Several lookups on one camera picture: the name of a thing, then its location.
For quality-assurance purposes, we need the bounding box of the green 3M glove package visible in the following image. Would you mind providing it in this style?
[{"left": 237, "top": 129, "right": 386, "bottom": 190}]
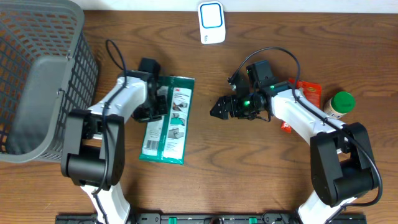
[{"left": 139, "top": 77, "right": 195, "bottom": 166}]

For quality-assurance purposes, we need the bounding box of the red coffee stick sachet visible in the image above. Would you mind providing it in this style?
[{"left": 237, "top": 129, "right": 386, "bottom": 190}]
[{"left": 281, "top": 121, "right": 292, "bottom": 133}]

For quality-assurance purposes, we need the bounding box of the red snack packet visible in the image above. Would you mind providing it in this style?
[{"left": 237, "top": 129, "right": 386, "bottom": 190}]
[{"left": 296, "top": 80, "right": 322, "bottom": 108}]

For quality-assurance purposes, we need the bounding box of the green-lid white jar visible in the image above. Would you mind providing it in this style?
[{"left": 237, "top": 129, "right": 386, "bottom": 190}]
[{"left": 323, "top": 91, "right": 356, "bottom": 119}]

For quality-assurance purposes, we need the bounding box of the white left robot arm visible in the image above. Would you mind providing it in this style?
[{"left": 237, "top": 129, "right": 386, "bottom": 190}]
[{"left": 61, "top": 58, "right": 167, "bottom": 223}]

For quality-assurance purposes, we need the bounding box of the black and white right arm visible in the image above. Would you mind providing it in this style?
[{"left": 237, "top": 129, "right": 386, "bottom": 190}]
[{"left": 210, "top": 60, "right": 382, "bottom": 223}]

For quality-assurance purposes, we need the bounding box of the grey plastic mesh basket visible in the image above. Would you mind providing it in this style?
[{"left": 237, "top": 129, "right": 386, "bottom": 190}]
[{"left": 1, "top": 1, "right": 98, "bottom": 163}]

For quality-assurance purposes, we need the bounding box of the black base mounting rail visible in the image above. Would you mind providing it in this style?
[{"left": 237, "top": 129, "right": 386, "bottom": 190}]
[{"left": 55, "top": 213, "right": 367, "bottom": 224}]

